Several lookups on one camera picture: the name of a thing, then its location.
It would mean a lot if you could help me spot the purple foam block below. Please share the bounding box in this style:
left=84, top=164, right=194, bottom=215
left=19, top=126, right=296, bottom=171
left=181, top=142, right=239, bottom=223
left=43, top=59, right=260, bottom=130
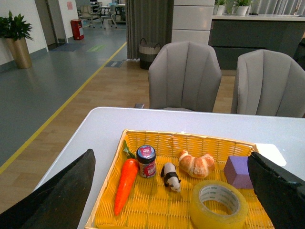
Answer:
left=224, top=156, right=253, bottom=189

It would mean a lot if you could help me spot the white potted plant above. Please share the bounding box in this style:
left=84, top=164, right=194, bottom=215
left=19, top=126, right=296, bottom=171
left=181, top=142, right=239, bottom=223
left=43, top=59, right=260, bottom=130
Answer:
left=233, top=0, right=252, bottom=16
left=213, top=0, right=227, bottom=15

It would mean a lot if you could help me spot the toy croissant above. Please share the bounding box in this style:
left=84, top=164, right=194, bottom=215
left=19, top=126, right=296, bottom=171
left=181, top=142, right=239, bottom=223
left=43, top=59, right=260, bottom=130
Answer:
left=178, top=150, right=215, bottom=178

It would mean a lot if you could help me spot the toy panda figurine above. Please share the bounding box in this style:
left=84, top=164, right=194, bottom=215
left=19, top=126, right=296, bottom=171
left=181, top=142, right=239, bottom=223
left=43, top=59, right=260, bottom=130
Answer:
left=160, top=162, right=181, bottom=192

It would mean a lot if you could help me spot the grey upholstered chair right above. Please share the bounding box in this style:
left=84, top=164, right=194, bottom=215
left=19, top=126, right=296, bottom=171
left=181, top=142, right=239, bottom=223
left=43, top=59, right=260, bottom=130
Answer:
left=231, top=50, right=305, bottom=118

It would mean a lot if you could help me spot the small jar with blue lid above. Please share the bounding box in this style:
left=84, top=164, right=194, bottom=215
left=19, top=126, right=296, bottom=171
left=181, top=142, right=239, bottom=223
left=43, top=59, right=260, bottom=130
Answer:
left=136, top=145, right=156, bottom=178

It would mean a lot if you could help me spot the potted plant in gold pot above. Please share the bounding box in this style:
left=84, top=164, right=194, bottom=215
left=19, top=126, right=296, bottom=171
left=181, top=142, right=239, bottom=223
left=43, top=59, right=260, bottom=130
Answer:
left=0, top=11, right=33, bottom=69

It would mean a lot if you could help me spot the grey upholstered chair left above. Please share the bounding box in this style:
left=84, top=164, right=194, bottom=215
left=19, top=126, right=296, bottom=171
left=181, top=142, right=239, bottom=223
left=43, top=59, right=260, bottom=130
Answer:
left=148, top=41, right=222, bottom=112

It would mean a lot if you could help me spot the yellow wicker basket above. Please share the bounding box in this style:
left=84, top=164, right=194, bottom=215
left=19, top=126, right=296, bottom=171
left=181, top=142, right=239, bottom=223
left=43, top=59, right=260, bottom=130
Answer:
left=85, top=129, right=273, bottom=229

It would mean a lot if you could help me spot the dark grey counter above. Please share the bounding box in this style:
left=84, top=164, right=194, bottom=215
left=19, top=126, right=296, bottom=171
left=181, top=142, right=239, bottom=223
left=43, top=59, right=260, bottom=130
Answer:
left=208, top=14, right=305, bottom=70

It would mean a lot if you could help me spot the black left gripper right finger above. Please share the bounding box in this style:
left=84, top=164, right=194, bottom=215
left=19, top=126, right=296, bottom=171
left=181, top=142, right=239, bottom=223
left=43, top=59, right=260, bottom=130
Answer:
left=247, top=152, right=305, bottom=229

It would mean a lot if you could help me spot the grey upholstered chair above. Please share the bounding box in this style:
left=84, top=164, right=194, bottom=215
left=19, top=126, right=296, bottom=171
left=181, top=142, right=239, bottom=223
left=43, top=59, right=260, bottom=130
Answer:
left=148, top=41, right=222, bottom=112
left=231, top=50, right=305, bottom=118

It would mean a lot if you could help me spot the orange toy carrot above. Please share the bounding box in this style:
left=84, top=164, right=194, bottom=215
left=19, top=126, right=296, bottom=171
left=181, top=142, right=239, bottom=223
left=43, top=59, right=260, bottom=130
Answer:
left=114, top=140, right=139, bottom=216

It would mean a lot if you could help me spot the yellow packing tape roll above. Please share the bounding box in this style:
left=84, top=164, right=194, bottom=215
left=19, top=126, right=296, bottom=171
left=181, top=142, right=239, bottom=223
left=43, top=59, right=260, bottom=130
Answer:
left=189, top=180, right=248, bottom=229

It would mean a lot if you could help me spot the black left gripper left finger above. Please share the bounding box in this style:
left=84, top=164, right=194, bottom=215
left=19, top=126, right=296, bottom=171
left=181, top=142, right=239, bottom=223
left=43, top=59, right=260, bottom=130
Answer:
left=0, top=149, right=96, bottom=229

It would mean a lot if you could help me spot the white potted plant right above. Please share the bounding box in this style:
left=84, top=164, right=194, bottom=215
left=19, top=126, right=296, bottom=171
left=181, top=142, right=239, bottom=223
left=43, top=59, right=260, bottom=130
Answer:
left=233, top=0, right=252, bottom=16

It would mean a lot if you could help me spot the white potted plant left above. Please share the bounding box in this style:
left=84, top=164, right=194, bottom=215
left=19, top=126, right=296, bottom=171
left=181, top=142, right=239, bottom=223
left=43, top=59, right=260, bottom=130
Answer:
left=213, top=0, right=227, bottom=15

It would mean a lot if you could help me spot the red cabinet box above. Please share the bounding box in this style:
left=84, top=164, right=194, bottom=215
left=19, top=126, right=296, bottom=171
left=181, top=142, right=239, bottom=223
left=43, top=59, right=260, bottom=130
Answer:
left=71, top=19, right=84, bottom=40

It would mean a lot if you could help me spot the striped woven laundry basket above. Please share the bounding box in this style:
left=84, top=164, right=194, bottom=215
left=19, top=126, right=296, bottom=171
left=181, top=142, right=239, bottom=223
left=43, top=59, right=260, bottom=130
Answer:
left=139, top=38, right=161, bottom=70

